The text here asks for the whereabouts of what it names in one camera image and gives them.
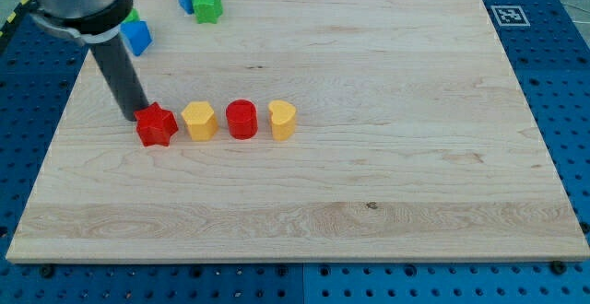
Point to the green circle block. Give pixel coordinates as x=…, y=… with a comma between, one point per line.
x=133, y=16

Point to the yellow heart block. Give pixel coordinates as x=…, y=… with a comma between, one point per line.
x=283, y=119

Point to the red cylinder block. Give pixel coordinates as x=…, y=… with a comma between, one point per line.
x=241, y=116

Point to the yellow hexagon block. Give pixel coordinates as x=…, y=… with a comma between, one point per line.
x=200, y=120

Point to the wooden board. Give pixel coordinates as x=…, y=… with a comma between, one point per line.
x=414, y=143

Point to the red star block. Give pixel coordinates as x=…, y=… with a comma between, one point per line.
x=155, y=126

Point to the green star block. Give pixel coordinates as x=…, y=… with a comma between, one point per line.
x=207, y=11

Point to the blue pentagon block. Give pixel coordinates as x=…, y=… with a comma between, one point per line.
x=137, y=36

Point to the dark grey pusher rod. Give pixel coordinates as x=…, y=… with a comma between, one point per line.
x=120, y=75

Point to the white fiducial marker tag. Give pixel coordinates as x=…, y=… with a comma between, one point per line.
x=510, y=16

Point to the black bolt left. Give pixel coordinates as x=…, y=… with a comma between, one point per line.
x=46, y=271

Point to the black bolt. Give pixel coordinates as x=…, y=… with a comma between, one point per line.
x=558, y=267
x=46, y=271

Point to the black bolt right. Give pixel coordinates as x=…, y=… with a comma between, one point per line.
x=558, y=267

